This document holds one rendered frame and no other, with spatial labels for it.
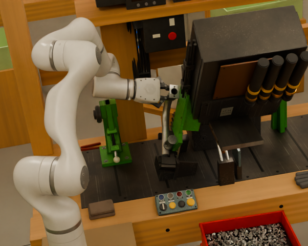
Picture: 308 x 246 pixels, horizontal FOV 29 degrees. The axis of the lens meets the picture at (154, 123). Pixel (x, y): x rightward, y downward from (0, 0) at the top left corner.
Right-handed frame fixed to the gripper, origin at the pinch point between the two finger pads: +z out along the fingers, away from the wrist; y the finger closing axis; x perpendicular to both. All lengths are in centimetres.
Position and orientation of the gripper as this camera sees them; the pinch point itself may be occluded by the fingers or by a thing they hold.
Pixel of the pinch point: (170, 93)
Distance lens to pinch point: 242.8
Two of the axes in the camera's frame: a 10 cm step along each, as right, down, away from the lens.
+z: 9.7, 0.7, 2.2
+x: -2.4, 2.6, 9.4
